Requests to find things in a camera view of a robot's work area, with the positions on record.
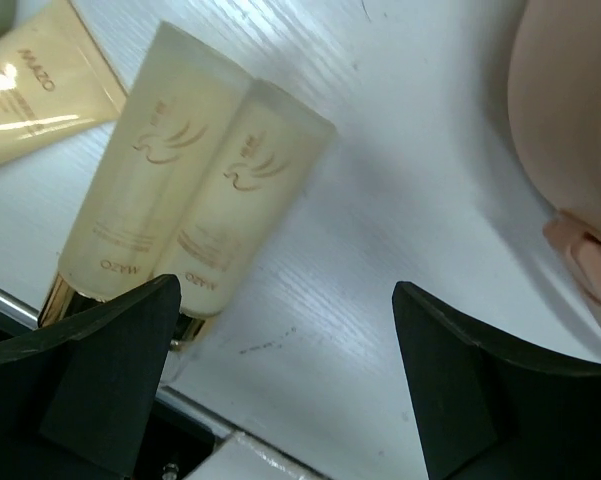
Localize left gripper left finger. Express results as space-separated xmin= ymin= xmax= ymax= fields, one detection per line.
xmin=0 ymin=274 xmax=182 ymax=480

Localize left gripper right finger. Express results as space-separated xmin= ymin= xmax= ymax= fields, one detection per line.
xmin=392 ymin=282 xmax=601 ymax=479

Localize gold cosmetic bottles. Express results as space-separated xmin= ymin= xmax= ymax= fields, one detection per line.
xmin=154 ymin=79 xmax=337 ymax=351

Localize beige cosmetic tube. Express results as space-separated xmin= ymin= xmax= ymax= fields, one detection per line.
xmin=0 ymin=1 xmax=126 ymax=166

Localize pink open suitcase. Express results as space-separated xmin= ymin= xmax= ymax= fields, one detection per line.
xmin=507 ymin=1 xmax=601 ymax=328

